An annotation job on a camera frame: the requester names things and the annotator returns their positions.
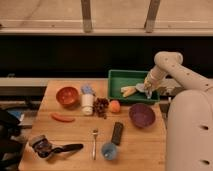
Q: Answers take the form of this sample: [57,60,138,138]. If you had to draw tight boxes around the black bag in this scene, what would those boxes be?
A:
[0,108,23,171]

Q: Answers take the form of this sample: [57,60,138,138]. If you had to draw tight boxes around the yellow banana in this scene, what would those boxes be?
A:
[121,86,136,98]

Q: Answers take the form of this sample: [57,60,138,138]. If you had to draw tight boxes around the black remote bar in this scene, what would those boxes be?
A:
[111,122,124,145]

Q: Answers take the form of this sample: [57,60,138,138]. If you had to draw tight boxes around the dark red grapes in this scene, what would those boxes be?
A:
[93,98,109,119]

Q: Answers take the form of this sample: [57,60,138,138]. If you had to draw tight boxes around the red chili pepper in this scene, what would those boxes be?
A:
[50,113,75,123]

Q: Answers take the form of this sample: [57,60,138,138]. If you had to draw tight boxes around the purple bowl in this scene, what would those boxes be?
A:
[129,103,155,128]

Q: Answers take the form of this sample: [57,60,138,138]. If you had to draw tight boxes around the orange fruit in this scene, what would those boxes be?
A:
[109,100,121,113]

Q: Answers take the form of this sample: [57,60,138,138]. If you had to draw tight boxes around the white cup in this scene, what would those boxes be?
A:
[81,94,94,115]

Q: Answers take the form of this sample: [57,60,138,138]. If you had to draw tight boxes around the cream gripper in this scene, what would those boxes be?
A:
[144,78,157,92]

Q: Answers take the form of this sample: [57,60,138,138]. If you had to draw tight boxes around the dark snack packet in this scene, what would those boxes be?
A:
[29,135,52,154]

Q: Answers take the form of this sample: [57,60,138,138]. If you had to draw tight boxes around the small blue cup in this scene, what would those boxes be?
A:
[101,143,117,160]

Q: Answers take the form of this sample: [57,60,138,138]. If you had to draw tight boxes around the metal fork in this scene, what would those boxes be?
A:
[92,129,98,160]

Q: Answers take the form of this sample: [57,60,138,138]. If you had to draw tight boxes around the light blue towel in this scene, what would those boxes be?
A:
[135,83,152,99]

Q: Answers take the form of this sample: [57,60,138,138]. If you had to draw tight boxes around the green plastic tray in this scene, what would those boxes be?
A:
[108,69,160,105]

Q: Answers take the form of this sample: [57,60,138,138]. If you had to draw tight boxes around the blue sponge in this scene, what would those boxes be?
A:
[81,85,94,95]

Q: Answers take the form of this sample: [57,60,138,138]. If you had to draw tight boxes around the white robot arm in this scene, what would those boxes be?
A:
[145,51,213,171]

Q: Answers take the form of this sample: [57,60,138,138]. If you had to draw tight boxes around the red bowl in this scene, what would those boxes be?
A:
[56,87,79,107]

